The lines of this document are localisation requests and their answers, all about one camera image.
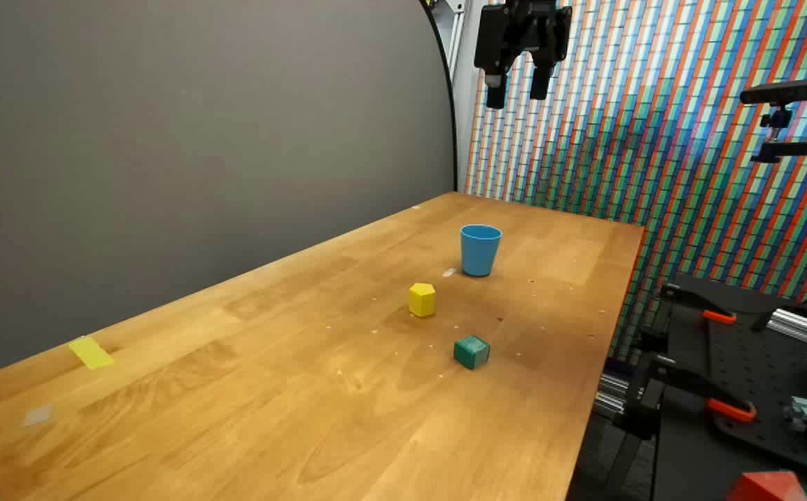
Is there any yellow block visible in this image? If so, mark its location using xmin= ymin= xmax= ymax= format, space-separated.
xmin=408 ymin=282 xmax=441 ymax=323

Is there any blue plastic cup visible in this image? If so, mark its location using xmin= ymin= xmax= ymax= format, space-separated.
xmin=460 ymin=223 xmax=504 ymax=282

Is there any green block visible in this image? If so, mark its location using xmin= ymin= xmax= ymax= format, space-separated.
xmin=452 ymin=334 xmax=495 ymax=372

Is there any red block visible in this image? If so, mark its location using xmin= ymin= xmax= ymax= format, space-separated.
xmin=723 ymin=467 xmax=807 ymax=501

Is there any multicolour patterned panel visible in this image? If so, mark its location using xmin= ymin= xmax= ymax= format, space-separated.
xmin=462 ymin=0 xmax=807 ymax=323

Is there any aluminium extrusion bar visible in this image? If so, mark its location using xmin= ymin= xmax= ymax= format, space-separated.
xmin=762 ymin=304 xmax=807 ymax=347

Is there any black perforated board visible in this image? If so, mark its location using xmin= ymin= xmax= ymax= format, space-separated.
xmin=597 ymin=276 xmax=807 ymax=501

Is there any yellow tape strip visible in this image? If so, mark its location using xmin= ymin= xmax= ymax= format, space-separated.
xmin=65 ymin=334 xmax=117 ymax=372

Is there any black cable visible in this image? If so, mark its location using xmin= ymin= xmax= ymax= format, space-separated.
xmin=417 ymin=0 xmax=462 ymax=195

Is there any black camera on stand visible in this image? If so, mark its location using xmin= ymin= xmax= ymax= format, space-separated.
xmin=739 ymin=74 xmax=807 ymax=167

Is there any orange handled black clamp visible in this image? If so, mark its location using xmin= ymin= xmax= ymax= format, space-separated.
xmin=657 ymin=282 xmax=742 ymax=332
xmin=646 ymin=354 xmax=761 ymax=429

